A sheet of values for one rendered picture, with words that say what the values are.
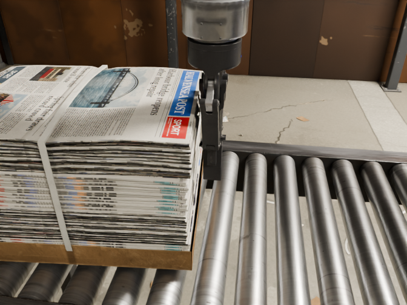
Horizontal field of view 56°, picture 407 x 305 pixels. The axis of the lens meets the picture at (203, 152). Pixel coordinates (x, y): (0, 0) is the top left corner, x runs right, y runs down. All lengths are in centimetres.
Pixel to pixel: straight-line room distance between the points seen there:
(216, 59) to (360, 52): 320
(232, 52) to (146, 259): 33
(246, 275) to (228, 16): 38
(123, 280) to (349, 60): 327
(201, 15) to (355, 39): 318
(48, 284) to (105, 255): 10
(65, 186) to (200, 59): 25
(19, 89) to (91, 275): 32
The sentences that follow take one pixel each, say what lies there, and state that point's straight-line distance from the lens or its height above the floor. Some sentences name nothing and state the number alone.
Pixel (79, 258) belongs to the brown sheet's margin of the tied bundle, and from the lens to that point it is 65.
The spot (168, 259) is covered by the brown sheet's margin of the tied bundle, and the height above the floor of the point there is 83.
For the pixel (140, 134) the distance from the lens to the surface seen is 50.
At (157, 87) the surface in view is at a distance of 65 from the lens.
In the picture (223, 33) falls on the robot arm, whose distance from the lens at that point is 51.
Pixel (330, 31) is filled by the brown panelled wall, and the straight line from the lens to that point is 359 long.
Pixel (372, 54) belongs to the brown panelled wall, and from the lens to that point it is 372.
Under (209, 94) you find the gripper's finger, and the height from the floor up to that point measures 107.
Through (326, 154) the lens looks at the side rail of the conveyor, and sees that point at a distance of 94.
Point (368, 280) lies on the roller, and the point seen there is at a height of 79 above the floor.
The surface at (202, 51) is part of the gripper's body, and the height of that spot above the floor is 112.
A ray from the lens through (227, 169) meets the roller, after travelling 85.
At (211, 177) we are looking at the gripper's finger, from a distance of 65.
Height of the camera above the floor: 128
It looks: 32 degrees down
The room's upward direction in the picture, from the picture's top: straight up
